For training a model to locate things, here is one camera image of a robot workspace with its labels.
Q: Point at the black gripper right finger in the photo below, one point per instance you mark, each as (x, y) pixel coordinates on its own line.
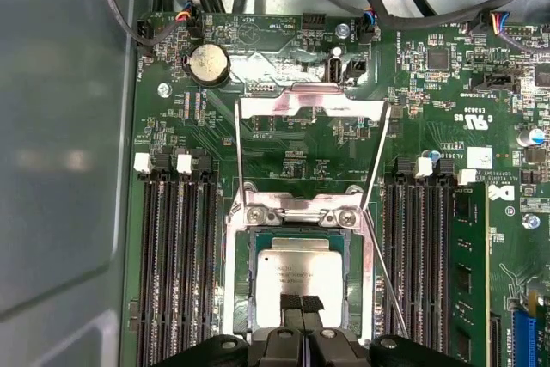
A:
(313, 332)

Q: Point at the metal locking lever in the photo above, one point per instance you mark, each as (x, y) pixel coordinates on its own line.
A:
(389, 285)

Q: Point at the silver CPU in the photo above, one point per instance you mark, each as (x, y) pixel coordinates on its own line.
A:
(301, 264)

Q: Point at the blue expansion slot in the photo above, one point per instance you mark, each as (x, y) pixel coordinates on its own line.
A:
(526, 332)

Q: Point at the green RAM stick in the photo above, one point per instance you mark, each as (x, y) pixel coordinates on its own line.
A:
(470, 255)

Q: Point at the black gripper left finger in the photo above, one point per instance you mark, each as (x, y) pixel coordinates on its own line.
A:
(294, 332)

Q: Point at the black RAM slot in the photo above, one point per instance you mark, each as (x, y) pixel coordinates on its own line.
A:
(171, 255)
(436, 255)
(190, 255)
(413, 255)
(148, 255)
(392, 255)
(209, 255)

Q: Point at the round coin battery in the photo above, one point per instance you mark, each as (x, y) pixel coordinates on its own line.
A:
(206, 62)

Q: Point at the black expansion slot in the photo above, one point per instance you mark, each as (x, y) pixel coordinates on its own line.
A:
(495, 341)

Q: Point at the green motherboard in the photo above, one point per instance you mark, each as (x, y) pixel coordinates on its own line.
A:
(301, 148)

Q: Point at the metal socket cover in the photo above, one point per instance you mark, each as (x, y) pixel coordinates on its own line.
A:
(309, 98)

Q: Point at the black PC case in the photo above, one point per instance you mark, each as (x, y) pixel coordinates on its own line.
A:
(64, 126)

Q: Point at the internal USB port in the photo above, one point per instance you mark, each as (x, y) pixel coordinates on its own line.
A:
(336, 64)

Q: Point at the CPU socket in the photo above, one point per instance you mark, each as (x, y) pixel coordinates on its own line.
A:
(238, 277)

